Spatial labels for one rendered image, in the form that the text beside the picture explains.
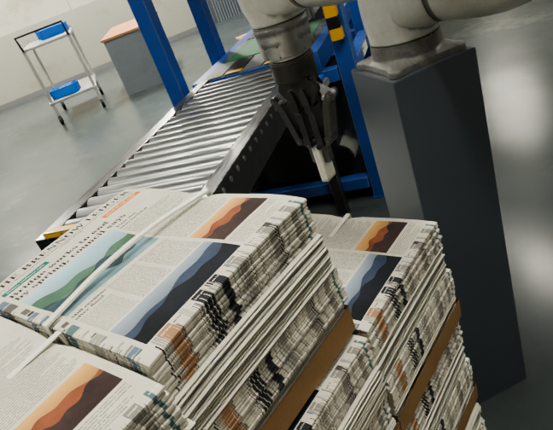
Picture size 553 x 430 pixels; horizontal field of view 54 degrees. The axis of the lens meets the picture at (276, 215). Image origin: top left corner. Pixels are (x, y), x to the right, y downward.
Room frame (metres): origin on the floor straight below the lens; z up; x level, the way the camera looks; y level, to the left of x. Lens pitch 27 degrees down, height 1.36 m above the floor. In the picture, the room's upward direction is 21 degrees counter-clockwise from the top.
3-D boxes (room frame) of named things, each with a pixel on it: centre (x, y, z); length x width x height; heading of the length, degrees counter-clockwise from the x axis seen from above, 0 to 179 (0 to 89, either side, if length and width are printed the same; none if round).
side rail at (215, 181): (1.87, -0.08, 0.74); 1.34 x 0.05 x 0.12; 155
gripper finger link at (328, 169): (0.91, -0.12, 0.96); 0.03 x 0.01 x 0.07; 136
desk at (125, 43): (7.96, 0.92, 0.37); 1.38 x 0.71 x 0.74; 0
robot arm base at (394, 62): (1.20, -0.40, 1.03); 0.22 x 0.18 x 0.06; 9
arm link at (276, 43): (0.91, -0.11, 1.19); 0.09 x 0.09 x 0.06
